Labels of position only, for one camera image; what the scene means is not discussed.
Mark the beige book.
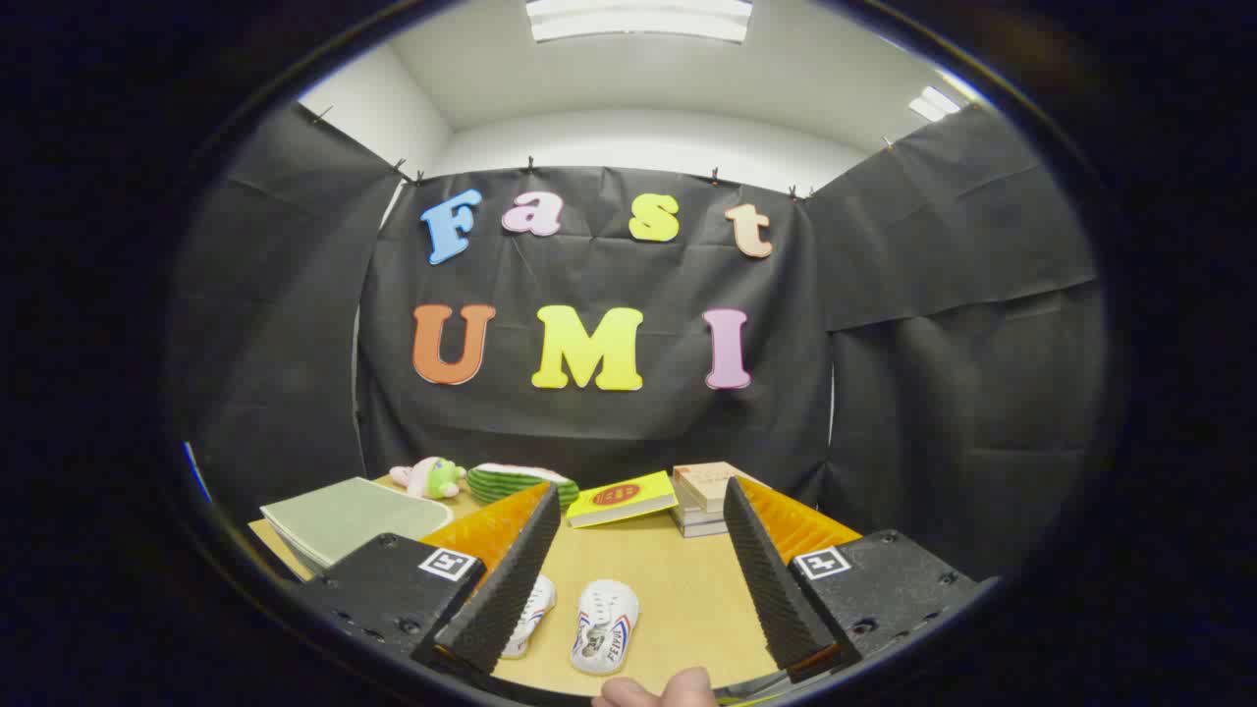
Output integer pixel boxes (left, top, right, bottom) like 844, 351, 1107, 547
673, 462, 762, 514

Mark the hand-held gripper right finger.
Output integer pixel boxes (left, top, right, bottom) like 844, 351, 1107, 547
722, 476, 988, 679

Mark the large ceiling light panel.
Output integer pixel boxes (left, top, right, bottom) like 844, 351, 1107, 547
525, 0, 754, 44

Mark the small ceiling light panel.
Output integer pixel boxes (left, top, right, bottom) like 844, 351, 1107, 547
908, 85, 963, 124

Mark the yellow book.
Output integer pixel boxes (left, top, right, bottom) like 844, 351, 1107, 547
566, 470, 679, 529

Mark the watermelon slice plush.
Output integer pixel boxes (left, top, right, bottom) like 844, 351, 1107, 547
465, 462, 580, 512

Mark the white book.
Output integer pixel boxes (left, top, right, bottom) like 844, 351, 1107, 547
673, 496, 733, 527

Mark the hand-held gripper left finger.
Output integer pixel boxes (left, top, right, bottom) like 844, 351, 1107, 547
291, 481, 563, 679

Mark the black backdrop cloth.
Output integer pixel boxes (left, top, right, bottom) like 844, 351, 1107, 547
167, 98, 1111, 580

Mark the pink and green plush toy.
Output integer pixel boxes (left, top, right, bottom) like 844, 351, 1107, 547
389, 457, 468, 500

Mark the cream fabric storage box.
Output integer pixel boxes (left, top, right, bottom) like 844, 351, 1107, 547
260, 477, 455, 575

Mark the white canvas shoe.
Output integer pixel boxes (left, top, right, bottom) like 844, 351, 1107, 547
570, 579, 641, 677
501, 574, 559, 659

